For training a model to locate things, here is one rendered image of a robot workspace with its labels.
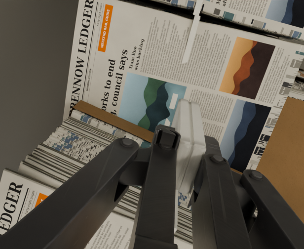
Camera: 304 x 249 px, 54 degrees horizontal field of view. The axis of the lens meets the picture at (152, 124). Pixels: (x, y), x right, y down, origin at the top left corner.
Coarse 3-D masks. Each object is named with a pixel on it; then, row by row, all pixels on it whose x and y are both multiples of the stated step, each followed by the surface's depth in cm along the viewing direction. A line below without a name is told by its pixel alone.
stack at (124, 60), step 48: (96, 0) 47; (144, 0) 74; (192, 0) 46; (240, 0) 45; (288, 0) 44; (96, 48) 50; (144, 48) 49; (192, 48) 49; (240, 48) 48; (288, 48) 47; (96, 96) 53; (144, 96) 52; (192, 96) 52; (240, 96) 51; (240, 144) 54
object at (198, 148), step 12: (192, 108) 20; (192, 120) 18; (192, 132) 16; (192, 144) 15; (204, 144) 15; (192, 156) 15; (192, 168) 15; (180, 180) 16; (192, 180) 16; (180, 192) 16
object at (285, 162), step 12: (288, 108) 74; (300, 108) 74; (288, 120) 75; (300, 120) 75; (276, 132) 77; (288, 132) 76; (300, 132) 76; (276, 144) 78; (288, 144) 77; (300, 144) 77; (264, 156) 79; (276, 156) 79; (288, 156) 79; (300, 156) 78; (264, 168) 81; (276, 168) 80; (288, 168) 80; (300, 168) 80; (276, 180) 82; (288, 180) 81; (300, 180) 81; (288, 192) 83; (300, 192) 82; (288, 204) 84; (300, 204) 84; (300, 216) 85
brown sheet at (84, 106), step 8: (80, 104) 51; (88, 104) 53; (88, 112) 50; (96, 112) 51; (104, 112) 52; (104, 120) 50; (112, 120) 51; (120, 120) 52; (120, 128) 49; (128, 128) 51; (136, 128) 52; (144, 128) 54; (144, 136) 51; (152, 136) 52; (232, 168) 55
